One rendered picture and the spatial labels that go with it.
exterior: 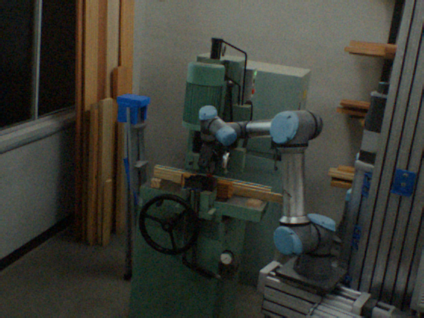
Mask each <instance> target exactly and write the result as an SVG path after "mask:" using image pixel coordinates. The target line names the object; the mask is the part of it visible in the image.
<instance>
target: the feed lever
mask: <svg viewBox="0 0 424 318"><path fill-rule="evenodd" d="M226 86H227V87H228V88H229V104H230V121H231V123H232V87H233V86H234V84H233V82H227V84H226ZM238 143H239V140H238V139H236V140H235V141H234V142H233V143H232V144H230V145H227V147H228V148H237V146H238Z"/></svg>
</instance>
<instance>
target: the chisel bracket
mask: <svg viewBox="0 0 424 318"><path fill-rule="evenodd" d="M198 159H199V154H197V153H194V152H192V151H191V152H189V153H188V154H187V158H186V166H185V167H188V168H192V169H194V170H200V169H201V167H199V166H198ZM189 161H194V163H192V165H188V162H189Z"/></svg>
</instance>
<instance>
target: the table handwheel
mask: <svg viewBox="0 0 424 318"><path fill-rule="evenodd" d="M159 200H170V201H175V202H177V203H179V204H181V205H183V207H184V209H183V211H182V212H180V213H175V214H174V215H173V216H172V217H167V218H166V219H165V220H160V219H159V218H157V217H153V216H151V215H149V214H147V213H146V212H147V210H148V209H149V208H150V206H151V205H153V204H154V203H156V202H158V201H159ZM186 211H188V212H189V214H190V216H191V218H192V222H193V228H194V229H193V233H192V237H191V238H190V240H189V241H188V242H187V243H186V244H185V245H183V247H181V248H176V243H175V240H174V236H173V230H174V229H175V228H176V223H177V222H178V221H179V220H180V219H181V218H182V217H183V215H184V213H185V212H186ZM145 217H147V218H148V219H151V220H154V221H156V222H159V223H160V224H161V228H162V230H163V231H165V232H169V234H170V239H171V243H172V246H173V249H168V248H163V247H161V246H160V245H158V244H157V243H156V242H154V241H153V240H152V238H151V237H150V235H149V234H148V232H147V230H146V228H145ZM139 229H140V232H141V234H142V237H143V239H144V240H145V241H146V242H147V243H148V245H150V246H151V247H152V248H153V249H154V250H156V251H158V252H159V253H161V254H183V253H185V252H187V251H188V250H189V249H190V248H191V247H192V246H193V245H194V244H195V243H196V241H197V239H198V236H199V232H200V223H199V219H198V215H197V213H196V211H195V209H194V208H193V206H191V205H190V204H189V203H188V202H187V201H186V200H184V199H183V198H181V197H179V196H178V195H173V194H159V195H155V196H154V197H152V198H150V199H149V200H148V201H146V203H145V204H144V205H143V206H142V208H141V210H140V213H139Z"/></svg>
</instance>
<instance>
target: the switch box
mask: <svg viewBox="0 0 424 318"><path fill-rule="evenodd" d="M244 69H245V67H243V68H242V72H241V78H240V83H239V85H240V86H241V91H240V99H242V87H243V78H244ZM255 71H256V72H257V68H256V67H249V66H247V67H246V76H245V92H244V100H250V99H252V98H253V97H254V95H253V94H252V90H253V89H254V87H255V83H254V79H255V82H256V76H257V74H256V75H255V78H254V74H255ZM253 84H254V85H253ZM252 95H253V96H252ZM251 96H252V97H251Z"/></svg>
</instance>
